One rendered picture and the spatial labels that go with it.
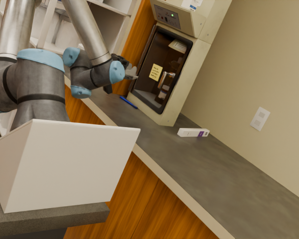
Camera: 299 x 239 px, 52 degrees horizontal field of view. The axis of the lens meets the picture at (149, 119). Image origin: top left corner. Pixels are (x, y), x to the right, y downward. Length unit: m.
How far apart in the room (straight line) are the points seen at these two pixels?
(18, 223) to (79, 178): 0.15
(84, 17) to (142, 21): 0.71
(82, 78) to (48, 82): 0.39
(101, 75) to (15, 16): 0.33
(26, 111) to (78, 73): 0.46
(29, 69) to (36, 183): 0.28
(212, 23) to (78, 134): 1.05
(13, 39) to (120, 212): 0.82
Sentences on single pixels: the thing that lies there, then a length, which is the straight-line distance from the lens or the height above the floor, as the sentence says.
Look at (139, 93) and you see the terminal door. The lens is 1.72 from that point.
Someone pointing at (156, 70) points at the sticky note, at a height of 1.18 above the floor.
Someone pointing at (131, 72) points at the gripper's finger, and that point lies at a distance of 1.38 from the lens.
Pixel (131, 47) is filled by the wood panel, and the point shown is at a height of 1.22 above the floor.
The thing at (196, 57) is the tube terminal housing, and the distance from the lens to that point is 1.57.
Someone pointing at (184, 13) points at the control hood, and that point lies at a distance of 1.49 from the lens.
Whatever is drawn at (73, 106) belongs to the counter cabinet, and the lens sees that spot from 1.76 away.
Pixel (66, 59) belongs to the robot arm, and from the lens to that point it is 1.23.
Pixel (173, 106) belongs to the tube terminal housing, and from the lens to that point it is 1.61.
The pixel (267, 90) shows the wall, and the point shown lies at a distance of 1.76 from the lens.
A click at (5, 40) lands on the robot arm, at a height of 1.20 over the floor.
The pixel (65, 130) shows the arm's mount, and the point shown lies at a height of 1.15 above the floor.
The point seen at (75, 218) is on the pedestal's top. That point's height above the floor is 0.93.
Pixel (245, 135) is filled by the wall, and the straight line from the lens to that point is 1.79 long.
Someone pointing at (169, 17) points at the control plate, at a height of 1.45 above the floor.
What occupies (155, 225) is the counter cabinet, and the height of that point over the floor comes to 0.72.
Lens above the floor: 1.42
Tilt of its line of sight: 17 degrees down
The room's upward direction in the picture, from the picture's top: 24 degrees clockwise
